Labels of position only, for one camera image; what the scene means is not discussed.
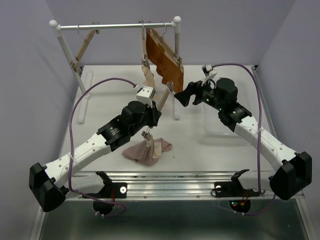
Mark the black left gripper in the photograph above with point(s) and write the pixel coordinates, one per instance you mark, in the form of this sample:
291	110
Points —
154	114

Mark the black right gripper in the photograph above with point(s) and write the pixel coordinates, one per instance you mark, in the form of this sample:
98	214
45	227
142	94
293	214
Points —
192	88

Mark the wooden clip hanger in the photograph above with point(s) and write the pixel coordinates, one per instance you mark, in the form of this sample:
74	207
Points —
85	43
159	106

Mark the pink underwear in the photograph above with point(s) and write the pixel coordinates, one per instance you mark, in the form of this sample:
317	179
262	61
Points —
147	152

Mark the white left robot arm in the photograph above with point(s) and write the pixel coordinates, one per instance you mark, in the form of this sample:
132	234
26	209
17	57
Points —
54	182

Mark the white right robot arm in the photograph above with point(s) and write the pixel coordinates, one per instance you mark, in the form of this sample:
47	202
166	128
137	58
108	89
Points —
291	171

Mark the brown underwear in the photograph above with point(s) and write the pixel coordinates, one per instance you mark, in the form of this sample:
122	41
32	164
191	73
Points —
173	74

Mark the beige underwear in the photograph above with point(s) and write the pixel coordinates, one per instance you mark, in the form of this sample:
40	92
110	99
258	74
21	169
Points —
149	80

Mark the empty wooden clip hanger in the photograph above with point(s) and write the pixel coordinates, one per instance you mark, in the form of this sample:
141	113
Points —
85	43

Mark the white plastic basket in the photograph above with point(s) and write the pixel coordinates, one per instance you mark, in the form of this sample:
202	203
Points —
235	100

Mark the white clothes rack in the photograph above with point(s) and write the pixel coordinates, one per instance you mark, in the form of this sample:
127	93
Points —
112	84

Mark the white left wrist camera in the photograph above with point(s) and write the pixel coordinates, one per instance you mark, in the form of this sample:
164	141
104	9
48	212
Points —
145	95

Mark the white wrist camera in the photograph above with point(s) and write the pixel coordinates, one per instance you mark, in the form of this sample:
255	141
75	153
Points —
209	73
145	95

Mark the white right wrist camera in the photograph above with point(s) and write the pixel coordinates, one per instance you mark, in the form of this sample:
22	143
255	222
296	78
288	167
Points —
209	73

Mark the aluminium mounting rail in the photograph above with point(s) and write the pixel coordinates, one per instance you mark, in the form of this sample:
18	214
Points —
171	178

